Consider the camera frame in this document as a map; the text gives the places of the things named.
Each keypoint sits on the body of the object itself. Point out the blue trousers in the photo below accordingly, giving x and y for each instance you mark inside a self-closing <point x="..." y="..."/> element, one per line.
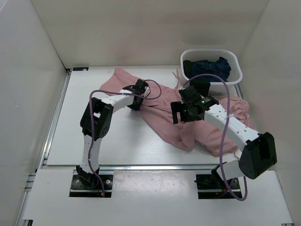
<point x="220" y="68"/>

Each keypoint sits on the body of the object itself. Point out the blue corner label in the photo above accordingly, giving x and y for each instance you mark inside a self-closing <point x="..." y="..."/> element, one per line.
<point x="80" y="69"/>

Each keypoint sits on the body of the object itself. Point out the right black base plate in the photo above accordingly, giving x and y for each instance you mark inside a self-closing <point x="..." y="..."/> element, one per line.
<point x="209" y="187"/>

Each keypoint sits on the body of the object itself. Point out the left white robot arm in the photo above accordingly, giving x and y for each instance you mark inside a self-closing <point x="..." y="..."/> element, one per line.
<point x="96" y="122"/>

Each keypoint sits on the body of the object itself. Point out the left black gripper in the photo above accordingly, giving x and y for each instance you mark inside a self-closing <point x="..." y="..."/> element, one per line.
<point x="135" y="108"/>

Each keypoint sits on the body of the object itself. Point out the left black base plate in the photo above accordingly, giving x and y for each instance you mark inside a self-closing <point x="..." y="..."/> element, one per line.
<point x="81" y="189"/>

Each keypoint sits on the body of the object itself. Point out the pink trousers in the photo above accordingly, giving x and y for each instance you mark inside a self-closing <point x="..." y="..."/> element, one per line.
<point x="184" y="135"/>

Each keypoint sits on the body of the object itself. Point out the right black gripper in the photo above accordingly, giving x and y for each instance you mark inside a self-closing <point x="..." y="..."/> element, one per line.
<point x="177" y="107"/>

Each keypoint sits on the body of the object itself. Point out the black trousers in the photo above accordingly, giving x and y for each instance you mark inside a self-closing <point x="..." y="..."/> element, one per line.
<point x="202" y="86"/>

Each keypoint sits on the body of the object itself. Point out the white plastic basket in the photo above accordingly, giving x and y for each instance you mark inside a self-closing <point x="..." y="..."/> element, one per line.
<point x="212" y="54"/>

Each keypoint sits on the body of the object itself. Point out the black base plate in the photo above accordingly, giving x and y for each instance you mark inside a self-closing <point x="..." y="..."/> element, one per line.
<point x="209" y="187"/>
<point x="81" y="189"/>

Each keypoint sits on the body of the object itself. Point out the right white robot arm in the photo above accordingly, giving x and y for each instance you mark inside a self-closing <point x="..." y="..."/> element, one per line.
<point x="258" y="150"/>

